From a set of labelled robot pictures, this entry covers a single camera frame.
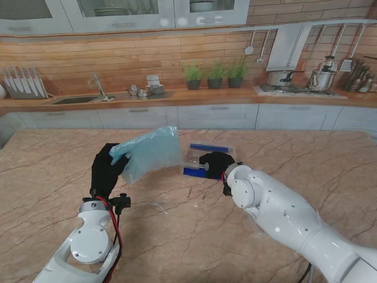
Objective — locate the clear plastic bag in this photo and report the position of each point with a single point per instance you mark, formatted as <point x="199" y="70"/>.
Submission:
<point x="156" y="150"/>

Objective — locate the printed kitchen backdrop banner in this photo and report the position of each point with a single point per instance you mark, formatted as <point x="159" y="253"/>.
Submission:
<point x="117" y="56"/>

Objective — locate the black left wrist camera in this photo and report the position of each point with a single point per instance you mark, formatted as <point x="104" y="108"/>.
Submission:
<point x="122" y="201"/>

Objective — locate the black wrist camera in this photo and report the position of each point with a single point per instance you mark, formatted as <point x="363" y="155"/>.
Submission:
<point x="122" y="201"/>
<point x="227" y="187"/>

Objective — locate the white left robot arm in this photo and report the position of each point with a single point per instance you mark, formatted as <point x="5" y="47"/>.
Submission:
<point x="85" y="244"/>

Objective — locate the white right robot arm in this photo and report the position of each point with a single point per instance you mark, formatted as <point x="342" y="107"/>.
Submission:
<point x="282" y="206"/>

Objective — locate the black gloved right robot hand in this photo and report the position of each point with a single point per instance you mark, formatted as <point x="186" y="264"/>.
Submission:
<point x="218" y="165"/>

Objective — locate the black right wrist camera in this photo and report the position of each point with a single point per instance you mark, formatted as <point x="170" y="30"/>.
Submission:
<point x="227" y="187"/>

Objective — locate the clear plastic crate blue clips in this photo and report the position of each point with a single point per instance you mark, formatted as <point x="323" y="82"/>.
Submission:
<point x="194" y="171"/>

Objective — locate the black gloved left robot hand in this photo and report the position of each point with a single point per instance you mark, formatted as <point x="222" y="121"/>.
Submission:
<point x="103" y="174"/>

